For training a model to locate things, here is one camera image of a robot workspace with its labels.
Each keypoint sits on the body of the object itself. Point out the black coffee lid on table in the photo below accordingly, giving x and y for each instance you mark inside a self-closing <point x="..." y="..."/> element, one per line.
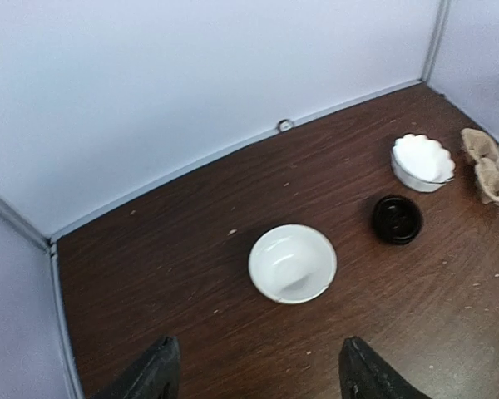
<point x="396" y="220"/>

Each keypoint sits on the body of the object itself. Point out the white scalloped bowl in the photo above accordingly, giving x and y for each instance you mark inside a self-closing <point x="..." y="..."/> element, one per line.
<point x="421" y="164"/>

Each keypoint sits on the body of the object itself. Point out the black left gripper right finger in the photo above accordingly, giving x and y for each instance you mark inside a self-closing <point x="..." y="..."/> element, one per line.
<point x="364" y="374"/>

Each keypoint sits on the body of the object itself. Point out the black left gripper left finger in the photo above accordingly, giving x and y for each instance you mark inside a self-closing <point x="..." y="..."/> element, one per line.
<point x="155" y="374"/>

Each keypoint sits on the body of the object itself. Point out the plain white round bowl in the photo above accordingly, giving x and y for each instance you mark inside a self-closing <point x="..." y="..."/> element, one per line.
<point x="292" y="264"/>

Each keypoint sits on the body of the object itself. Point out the brown cardboard cup carrier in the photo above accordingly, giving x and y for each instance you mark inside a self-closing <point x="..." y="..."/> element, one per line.
<point x="482" y="152"/>

